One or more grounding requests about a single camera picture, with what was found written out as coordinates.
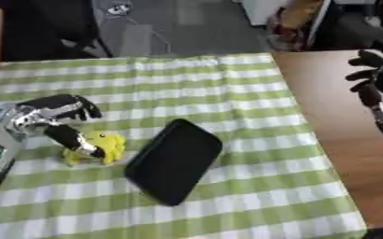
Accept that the red and yellow bag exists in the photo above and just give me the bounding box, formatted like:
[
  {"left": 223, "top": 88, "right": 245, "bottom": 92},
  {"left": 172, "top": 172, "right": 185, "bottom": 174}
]
[{"left": 264, "top": 0, "right": 333, "bottom": 52}]

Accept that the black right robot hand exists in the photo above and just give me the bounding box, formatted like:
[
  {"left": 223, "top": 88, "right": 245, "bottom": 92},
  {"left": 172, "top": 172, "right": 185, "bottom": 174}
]
[{"left": 343, "top": 49, "right": 383, "bottom": 148}]

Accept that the yellow soft toy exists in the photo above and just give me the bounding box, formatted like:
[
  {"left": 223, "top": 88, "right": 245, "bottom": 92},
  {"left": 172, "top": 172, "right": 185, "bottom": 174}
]
[{"left": 62, "top": 130, "right": 128, "bottom": 166}]

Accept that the person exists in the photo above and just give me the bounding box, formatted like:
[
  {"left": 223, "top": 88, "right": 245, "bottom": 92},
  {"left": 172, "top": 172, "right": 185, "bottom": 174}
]
[{"left": 0, "top": 0, "right": 115, "bottom": 75}]

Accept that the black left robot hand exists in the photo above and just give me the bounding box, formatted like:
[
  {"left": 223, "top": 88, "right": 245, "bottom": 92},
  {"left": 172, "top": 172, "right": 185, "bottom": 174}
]
[{"left": 13, "top": 93, "right": 106, "bottom": 159}]

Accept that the black box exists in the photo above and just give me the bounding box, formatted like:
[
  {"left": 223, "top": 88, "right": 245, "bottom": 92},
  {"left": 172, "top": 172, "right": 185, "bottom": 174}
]
[{"left": 122, "top": 118, "right": 224, "bottom": 207}]

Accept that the black chair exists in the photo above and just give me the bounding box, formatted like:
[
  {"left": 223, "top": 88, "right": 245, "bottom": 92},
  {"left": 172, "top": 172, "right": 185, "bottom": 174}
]
[{"left": 307, "top": 0, "right": 383, "bottom": 53}]

